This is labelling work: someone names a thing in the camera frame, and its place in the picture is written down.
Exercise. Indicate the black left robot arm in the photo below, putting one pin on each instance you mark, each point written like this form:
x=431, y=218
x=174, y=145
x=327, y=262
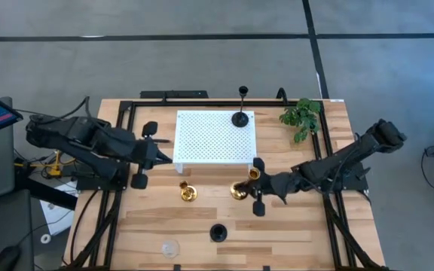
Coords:
x=81, y=131

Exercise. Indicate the black aluminium table frame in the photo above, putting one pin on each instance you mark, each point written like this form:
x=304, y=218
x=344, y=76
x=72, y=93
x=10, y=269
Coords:
x=187, y=102

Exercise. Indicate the clear glass candle holder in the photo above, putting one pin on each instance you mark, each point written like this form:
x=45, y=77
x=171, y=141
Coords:
x=170, y=249

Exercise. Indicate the black metal beam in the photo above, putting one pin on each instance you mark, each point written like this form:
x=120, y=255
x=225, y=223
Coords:
x=47, y=193

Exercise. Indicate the grey desk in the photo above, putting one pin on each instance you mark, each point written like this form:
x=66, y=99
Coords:
x=10, y=222

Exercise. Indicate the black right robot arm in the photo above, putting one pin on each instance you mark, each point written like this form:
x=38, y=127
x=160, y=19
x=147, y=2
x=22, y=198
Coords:
x=337, y=165

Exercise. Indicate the white perforated metal shelf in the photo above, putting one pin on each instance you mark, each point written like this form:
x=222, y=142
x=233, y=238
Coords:
x=209, y=139

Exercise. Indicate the white tape roll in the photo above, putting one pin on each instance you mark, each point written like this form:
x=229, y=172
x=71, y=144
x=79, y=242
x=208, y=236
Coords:
x=42, y=238

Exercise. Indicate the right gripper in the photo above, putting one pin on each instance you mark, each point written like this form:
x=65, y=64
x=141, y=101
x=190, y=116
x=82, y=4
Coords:
x=277, y=184

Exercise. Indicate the green leafy plant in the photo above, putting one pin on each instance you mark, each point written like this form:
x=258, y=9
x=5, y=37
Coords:
x=301, y=116

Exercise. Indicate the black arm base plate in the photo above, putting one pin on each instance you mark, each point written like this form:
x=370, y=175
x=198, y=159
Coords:
x=356, y=184
x=89, y=184

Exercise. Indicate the yellow clamp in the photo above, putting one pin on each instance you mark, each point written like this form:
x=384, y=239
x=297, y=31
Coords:
x=56, y=169

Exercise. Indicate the gold candlestick holder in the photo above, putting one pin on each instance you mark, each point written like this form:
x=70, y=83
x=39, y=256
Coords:
x=237, y=192
x=189, y=194

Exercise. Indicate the black computer mouse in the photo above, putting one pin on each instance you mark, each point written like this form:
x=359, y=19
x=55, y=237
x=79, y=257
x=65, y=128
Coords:
x=5, y=259

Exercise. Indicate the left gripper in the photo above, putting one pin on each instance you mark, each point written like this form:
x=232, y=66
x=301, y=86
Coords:
x=145, y=156

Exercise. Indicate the white paper sheet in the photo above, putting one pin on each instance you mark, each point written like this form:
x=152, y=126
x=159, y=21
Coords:
x=57, y=216

